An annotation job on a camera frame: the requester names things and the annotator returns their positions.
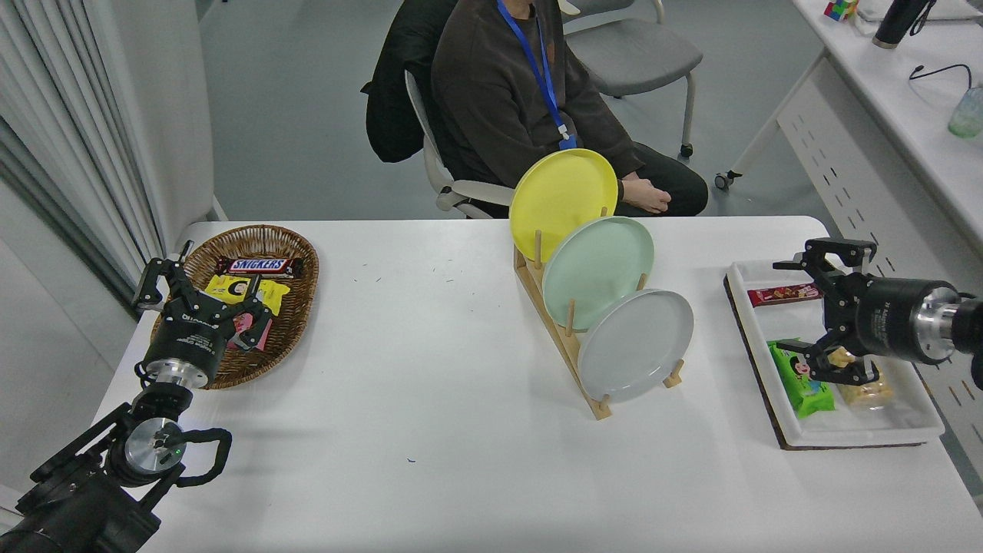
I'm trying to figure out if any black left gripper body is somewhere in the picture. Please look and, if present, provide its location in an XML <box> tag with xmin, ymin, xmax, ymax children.
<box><xmin>142</xmin><ymin>300</ymin><xmax>236</xmax><ymax>377</ymax></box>

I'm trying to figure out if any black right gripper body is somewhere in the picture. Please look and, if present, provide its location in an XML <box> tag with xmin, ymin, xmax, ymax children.
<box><xmin>826</xmin><ymin>273</ymin><xmax>930</xmax><ymax>363</ymax></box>

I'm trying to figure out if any grey plate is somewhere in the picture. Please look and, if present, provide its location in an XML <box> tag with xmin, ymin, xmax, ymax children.
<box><xmin>577</xmin><ymin>289</ymin><xmax>695</xmax><ymax>404</ymax></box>

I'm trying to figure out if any mint green plate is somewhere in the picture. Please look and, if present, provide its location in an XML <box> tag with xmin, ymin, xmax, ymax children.
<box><xmin>541</xmin><ymin>216</ymin><xmax>656</xmax><ymax>333</ymax></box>

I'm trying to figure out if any wooden plate rack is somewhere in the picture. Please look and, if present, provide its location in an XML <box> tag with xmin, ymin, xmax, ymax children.
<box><xmin>512</xmin><ymin>206</ymin><xmax>684</xmax><ymax>421</ymax></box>

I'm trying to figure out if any yellow plate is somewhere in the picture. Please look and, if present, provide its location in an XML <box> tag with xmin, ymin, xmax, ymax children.
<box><xmin>508</xmin><ymin>148</ymin><xmax>619</xmax><ymax>264</ymax></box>

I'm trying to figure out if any person's hand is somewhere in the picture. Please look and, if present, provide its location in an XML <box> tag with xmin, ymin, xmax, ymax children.
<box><xmin>621</xmin><ymin>177</ymin><xmax>673</xmax><ymax>215</ymax></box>

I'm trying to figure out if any pink snack packet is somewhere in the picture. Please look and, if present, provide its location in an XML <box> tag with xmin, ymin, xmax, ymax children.
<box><xmin>230</xmin><ymin>311</ymin><xmax>274</xmax><ymax>353</ymax></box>

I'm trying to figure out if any clear packet of nuts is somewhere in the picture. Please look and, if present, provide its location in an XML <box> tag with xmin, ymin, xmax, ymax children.
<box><xmin>828</xmin><ymin>347</ymin><xmax>897</xmax><ymax>410</ymax></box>

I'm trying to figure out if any brown wicker basket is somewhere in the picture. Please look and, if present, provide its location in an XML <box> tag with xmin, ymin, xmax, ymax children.
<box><xmin>150</xmin><ymin>224</ymin><xmax>319</xmax><ymax>390</ymax></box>

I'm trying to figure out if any green snack packet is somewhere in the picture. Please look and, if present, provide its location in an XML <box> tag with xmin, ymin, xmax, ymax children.
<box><xmin>766</xmin><ymin>338</ymin><xmax>836</xmax><ymax>419</ymax></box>

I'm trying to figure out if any yellow snack packet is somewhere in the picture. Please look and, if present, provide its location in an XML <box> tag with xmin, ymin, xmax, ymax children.
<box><xmin>203</xmin><ymin>274</ymin><xmax>291</xmax><ymax>317</ymax></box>

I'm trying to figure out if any Snickers chocolate bar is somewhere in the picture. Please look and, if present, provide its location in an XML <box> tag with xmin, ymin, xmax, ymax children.
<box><xmin>214</xmin><ymin>257</ymin><xmax>304</xmax><ymax>279</ymax></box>

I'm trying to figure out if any white rectangular tray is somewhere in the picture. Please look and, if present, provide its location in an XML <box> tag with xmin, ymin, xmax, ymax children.
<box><xmin>726</xmin><ymin>257</ymin><xmax>945</xmax><ymax>449</ymax></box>

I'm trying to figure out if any red snack bar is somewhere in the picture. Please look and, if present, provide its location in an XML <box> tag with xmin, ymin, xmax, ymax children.
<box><xmin>746</xmin><ymin>283</ymin><xmax>824</xmax><ymax>307</ymax></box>

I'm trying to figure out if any white side desk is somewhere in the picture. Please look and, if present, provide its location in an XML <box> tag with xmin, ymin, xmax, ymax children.
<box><xmin>713</xmin><ymin>0</ymin><xmax>983</xmax><ymax>477</ymax></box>

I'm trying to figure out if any white curtain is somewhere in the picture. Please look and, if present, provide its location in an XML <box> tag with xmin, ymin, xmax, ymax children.
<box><xmin>0</xmin><ymin>0</ymin><xmax>166</xmax><ymax>308</ymax></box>

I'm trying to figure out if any white office chair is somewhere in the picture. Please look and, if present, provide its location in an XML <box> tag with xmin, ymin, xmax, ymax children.
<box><xmin>403</xmin><ymin>69</ymin><xmax>515</xmax><ymax>220</ymax></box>

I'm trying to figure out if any black bottle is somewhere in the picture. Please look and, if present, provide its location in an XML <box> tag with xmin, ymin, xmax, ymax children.
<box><xmin>872</xmin><ymin>0</ymin><xmax>938</xmax><ymax>50</ymax></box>

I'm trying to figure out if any white flat device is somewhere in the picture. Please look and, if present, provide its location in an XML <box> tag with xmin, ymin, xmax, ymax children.
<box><xmin>856</xmin><ymin>0</ymin><xmax>983</xmax><ymax>22</ymax></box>

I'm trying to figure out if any grey padded chair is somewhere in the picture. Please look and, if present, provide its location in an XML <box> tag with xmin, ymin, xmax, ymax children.
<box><xmin>561</xmin><ymin>0</ymin><xmax>705</xmax><ymax>158</ymax></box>

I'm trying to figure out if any person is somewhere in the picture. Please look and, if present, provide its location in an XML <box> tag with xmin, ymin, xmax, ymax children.
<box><xmin>430</xmin><ymin>0</ymin><xmax>709</xmax><ymax>218</ymax></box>

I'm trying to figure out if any black cable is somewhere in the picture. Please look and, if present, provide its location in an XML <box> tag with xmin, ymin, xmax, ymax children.
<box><xmin>909</xmin><ymin>64</ymin><xmax>973</xmax><ymax>89</ymax></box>

